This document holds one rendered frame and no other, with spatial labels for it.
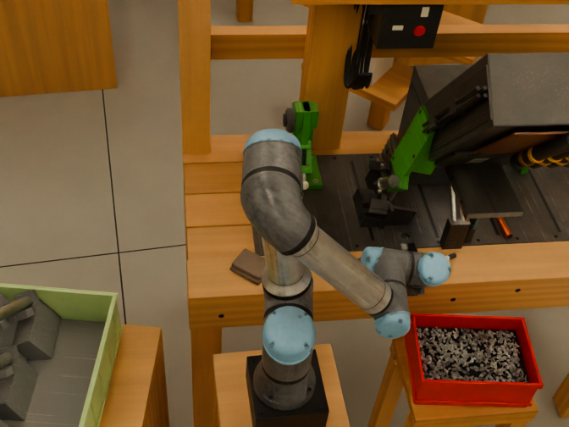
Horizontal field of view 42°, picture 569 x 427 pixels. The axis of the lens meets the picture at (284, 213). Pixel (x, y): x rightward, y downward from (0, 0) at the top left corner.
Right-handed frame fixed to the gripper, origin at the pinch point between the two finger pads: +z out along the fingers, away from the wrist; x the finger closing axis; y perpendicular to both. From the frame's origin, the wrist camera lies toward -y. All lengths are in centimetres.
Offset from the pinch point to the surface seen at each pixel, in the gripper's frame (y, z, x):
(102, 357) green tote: 17, -6, -76
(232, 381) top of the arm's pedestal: 26, 1, -44
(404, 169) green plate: -28.6, 7.0, 7.9
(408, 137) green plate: -37.6, 5.8, 9.6
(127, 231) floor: -32, 146, -80
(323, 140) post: -47, 43, -7
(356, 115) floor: -96, 191, 42
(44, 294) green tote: 1, 7, -92
